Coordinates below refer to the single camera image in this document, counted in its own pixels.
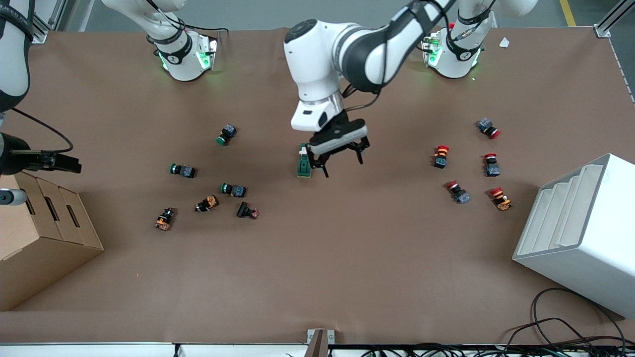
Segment black cable bundle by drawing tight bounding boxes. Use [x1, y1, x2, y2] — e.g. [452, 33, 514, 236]
[360, 317, 635, 357]

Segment black right arm base cable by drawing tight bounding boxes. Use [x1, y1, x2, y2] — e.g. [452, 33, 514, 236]
[146, 0, 229, 50]

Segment aluminium frame profile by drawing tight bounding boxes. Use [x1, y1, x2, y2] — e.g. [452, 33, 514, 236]
[594, 0, 635, 39]
[30, 0, 67, 44]

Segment brown table mat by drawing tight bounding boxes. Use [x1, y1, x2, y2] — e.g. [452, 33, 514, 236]
[0, 26, 635, 346]

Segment white stepped rack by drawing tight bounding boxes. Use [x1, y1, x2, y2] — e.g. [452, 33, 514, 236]
[512, 153, 635, 319]

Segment aluminium profile post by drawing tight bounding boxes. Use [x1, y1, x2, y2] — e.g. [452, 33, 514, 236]
[307, 329, 335, 357]

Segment brown cardboard box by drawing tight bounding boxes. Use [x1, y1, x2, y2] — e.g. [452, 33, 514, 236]
[0, 171, 105, 312]

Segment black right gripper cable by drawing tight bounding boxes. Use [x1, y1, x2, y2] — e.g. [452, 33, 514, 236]
[9, 107, 75, 153]

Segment black looped cable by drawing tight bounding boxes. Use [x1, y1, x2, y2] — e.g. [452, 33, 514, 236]
[531, 288, 628, 355]

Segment black square button red terminals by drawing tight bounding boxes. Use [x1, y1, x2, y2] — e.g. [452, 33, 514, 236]
[236, 201, 260, 220]

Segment black button orange contact block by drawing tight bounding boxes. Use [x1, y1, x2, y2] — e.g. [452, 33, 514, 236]
[154, 207, 177, 232]
[194, 195, 220, 213]

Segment green load switch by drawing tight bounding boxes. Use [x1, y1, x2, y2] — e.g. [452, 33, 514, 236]
[297, 143, 314, 178]

